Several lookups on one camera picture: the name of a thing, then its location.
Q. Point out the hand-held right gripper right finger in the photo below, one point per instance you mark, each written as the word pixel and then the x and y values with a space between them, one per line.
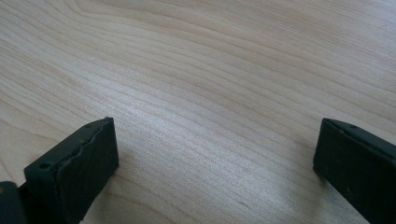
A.
pixel 361 168

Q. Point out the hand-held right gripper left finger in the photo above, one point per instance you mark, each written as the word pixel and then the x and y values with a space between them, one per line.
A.
pixel 74 174

